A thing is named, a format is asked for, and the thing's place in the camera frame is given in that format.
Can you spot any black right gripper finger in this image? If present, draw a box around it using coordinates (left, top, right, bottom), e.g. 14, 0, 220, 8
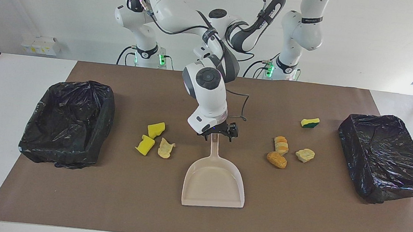
197, 130, 215, 141
223, 121, 240, 142

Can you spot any white wall socket box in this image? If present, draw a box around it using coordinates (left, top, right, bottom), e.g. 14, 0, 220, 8
20, 34, 62, 57

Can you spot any pale yellow scrap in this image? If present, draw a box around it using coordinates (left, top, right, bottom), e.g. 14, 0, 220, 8
157, 137, 177, 160

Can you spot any brown bread roll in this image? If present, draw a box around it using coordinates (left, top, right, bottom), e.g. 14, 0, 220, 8
266, 151, 288, 169

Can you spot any yellow green sponge piece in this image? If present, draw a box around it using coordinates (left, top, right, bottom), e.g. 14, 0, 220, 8
300, 117, 321, 130

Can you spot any black bag lined bin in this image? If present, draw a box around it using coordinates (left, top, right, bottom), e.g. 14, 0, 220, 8
331, 110, 413, 208
16, 74, 118, 172

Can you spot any beige plastic dustpan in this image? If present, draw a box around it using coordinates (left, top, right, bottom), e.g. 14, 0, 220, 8
181, 131, 251, 212

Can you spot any pale bread chunk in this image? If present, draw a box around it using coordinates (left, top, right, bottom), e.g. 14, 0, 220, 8
295, 147, 316, 164

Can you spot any sliced bread loaf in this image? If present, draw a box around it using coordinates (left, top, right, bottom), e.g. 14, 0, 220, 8
273, 135, 290, 157

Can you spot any brown paper table mat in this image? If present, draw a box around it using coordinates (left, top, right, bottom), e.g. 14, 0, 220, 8
0, 53, 413, 232

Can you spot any black base cable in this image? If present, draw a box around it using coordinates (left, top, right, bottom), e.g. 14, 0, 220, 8
116, 44, 138, 67
243, 50, 279, 80

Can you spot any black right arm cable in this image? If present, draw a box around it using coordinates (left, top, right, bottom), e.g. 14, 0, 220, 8
118, 0, 259, 122

